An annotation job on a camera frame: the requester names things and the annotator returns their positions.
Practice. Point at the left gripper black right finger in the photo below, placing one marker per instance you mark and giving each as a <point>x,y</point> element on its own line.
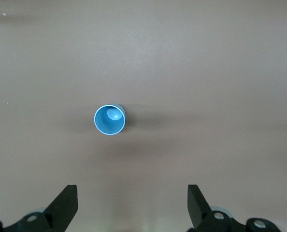
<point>197,207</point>

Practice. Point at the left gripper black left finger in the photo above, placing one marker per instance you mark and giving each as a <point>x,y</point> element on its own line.
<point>63,207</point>

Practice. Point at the blue plastic cup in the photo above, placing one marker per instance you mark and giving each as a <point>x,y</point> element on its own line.
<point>104,123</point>

